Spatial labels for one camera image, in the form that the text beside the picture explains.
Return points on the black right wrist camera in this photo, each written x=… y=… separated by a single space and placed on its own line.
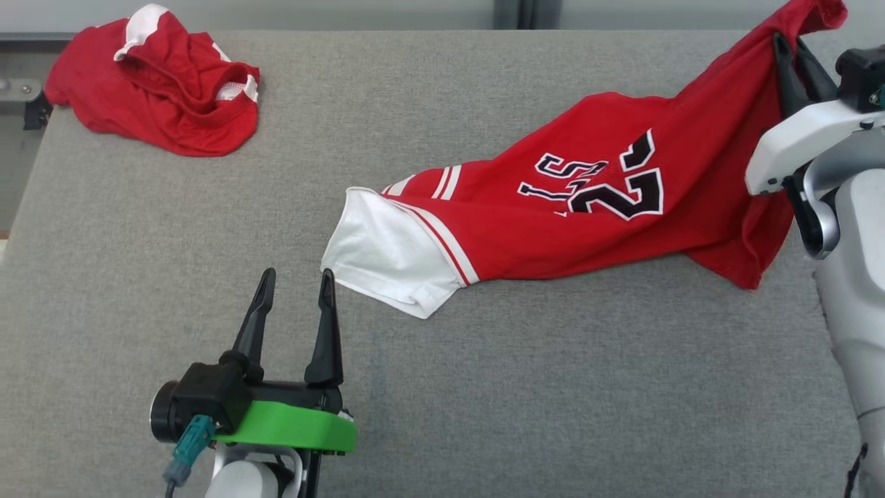
x=861 y=76

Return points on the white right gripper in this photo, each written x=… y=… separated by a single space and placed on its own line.
x=795 y=142

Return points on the red jersey with white sleeves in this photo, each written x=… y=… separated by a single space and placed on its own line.
x=553 y=228

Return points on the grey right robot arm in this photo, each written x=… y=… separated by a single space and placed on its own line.
x=857 y=277

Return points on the grey partition post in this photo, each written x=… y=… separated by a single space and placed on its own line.
x=525 y=14

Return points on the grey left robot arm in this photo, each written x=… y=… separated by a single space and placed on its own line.
x=242 y=481

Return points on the black metal bracket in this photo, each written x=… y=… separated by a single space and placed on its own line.
x=34 y=111

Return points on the red shorts with white trim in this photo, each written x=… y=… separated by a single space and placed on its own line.
x=159 y=104

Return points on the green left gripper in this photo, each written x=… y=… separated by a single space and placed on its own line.
x=290 y=425

